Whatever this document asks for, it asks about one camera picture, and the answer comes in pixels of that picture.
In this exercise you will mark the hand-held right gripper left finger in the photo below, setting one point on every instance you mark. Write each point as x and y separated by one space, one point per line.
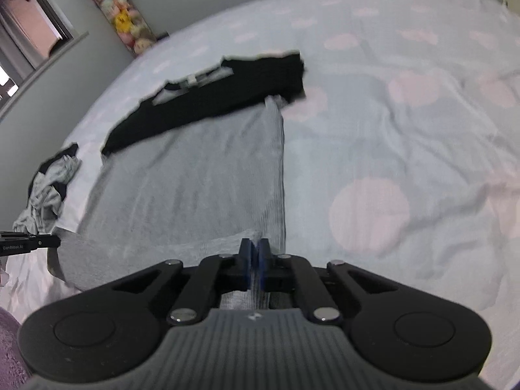
246 264

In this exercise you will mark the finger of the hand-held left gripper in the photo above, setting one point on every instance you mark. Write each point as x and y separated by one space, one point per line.
46 241

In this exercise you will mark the purple fuzzy cloth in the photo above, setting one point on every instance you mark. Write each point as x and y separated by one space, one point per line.
10 349

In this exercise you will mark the polka dot bed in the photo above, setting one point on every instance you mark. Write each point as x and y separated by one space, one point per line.
406 138

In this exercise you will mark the crumpled grey and black garment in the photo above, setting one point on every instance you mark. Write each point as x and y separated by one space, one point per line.
44 195

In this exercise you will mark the plush toy storage tube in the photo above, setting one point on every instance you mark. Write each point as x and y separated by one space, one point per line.
122 20

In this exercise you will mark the grey shirt with black sleeves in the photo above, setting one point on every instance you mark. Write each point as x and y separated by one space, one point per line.
183 187

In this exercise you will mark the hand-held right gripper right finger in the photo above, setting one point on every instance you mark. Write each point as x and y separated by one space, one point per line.
263 264

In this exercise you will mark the window with dark frame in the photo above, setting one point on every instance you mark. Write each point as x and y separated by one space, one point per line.
24 28

